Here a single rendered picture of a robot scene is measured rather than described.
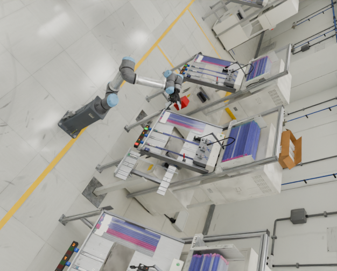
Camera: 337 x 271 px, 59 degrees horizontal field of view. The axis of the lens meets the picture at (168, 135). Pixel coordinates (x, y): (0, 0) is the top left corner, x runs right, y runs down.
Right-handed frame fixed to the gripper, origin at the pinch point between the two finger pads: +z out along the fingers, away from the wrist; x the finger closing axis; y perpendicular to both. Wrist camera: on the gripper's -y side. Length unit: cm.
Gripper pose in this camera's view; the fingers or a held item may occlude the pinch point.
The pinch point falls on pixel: (173, 111)
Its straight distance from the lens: 272.1
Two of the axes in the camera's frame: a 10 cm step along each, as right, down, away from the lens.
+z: -2.1, 9.3, -2.9
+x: 8.7, 0.4, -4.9
